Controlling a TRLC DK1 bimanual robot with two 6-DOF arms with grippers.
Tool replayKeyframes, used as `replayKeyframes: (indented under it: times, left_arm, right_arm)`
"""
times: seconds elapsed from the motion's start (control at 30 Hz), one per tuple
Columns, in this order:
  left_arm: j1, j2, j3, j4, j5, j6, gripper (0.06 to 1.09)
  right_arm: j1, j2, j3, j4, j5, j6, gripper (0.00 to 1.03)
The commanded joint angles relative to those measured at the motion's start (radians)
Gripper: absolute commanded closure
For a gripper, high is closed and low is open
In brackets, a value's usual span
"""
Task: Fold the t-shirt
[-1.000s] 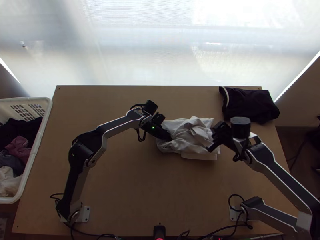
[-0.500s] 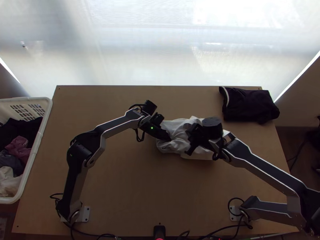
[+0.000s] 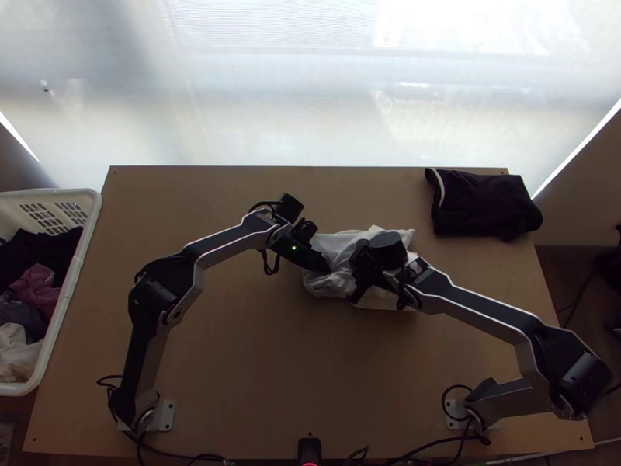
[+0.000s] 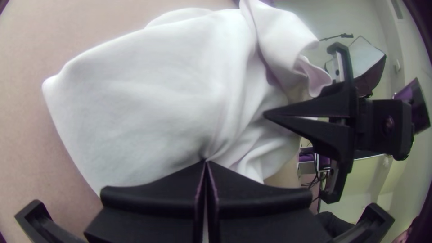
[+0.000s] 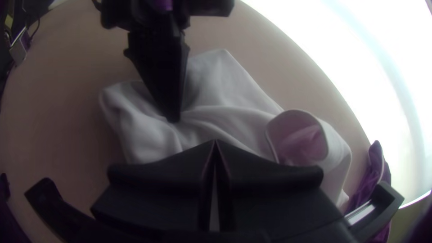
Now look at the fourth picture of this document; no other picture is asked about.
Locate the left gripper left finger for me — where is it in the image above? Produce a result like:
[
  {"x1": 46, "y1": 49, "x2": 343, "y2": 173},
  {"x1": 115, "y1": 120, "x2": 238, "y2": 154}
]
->
[{"x1": 84, "y1": 160, "x2": 207, "y2": 243}]

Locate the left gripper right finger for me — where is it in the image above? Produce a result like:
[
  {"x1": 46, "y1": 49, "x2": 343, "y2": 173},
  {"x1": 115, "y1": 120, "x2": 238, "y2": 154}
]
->
[{"x1": 206, "y1": 161, "x2": 333, "y2": 243}]

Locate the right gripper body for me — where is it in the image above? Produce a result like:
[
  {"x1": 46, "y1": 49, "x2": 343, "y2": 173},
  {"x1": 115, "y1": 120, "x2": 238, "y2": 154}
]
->
[{"x1": 319, "y1": 41, "x2": 360, "y2": 205}]

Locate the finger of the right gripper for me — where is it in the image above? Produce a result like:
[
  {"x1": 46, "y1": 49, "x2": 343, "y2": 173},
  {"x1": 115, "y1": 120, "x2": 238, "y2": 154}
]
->
[
  {"x1": 265, "y1": 116, "x2": 356, "y2": 163},
  {"x1": 263, "y1": 82, "x2": 358, "y2": 117}
]

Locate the white t-shirt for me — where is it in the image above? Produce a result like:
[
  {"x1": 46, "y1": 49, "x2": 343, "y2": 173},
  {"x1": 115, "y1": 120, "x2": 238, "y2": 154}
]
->
[{"x1": 41, "y1": 0, "x2": 333, "y2": 197}]

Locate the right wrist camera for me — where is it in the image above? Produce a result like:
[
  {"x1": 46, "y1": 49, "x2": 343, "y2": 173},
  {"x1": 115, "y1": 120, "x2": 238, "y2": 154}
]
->
[{"x1": 357, "y1": 98, "x2": 416, "y2": 162}]

